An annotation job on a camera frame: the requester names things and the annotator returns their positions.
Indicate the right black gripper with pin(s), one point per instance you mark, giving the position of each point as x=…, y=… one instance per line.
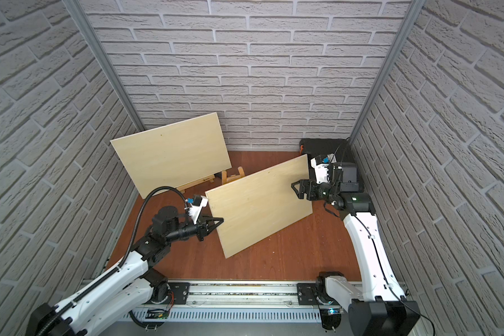
x=313, y=186

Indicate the black plastic tool case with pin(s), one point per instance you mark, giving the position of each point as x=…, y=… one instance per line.
x=315, y=147

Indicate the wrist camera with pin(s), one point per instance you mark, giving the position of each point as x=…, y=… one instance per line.
x=321, y=165
x=195, y=206

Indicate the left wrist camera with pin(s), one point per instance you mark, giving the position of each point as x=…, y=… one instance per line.
x=195, y=206

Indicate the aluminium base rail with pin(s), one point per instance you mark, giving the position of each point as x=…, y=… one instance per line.
x=210, y=301

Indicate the plywood board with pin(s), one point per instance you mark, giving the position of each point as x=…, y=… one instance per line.
x=174, y=155
x=259, y=205

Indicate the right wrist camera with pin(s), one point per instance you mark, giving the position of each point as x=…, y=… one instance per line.
x=321, y=165

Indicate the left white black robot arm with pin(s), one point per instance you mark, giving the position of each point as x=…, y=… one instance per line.
x=132, y=281

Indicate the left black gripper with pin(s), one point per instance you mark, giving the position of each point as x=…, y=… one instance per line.
x=200, y=229

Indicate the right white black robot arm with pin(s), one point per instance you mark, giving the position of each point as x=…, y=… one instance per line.
x=379, y=306

